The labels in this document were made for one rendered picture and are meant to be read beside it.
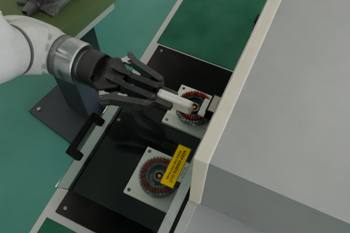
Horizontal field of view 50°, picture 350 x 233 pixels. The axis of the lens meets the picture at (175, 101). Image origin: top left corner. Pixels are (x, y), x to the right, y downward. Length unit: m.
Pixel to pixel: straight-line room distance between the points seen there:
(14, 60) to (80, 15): 0.71
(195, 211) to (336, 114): 0.30
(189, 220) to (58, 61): 0.39
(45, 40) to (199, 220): 0.45
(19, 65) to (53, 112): 1.42
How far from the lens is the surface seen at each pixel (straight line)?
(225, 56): 1.34
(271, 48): 0.64
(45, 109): 2.17
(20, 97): 2.28
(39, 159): 2.06
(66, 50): 0.77
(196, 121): 1.12
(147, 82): 0.73
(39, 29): 0.79
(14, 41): 0.73
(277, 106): 0.58
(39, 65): 0.79
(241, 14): 1.47
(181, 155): 0.80
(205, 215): 0.71
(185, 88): 1.21
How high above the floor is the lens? 1.80
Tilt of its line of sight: 60 degrees down
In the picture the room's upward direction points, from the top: straight up
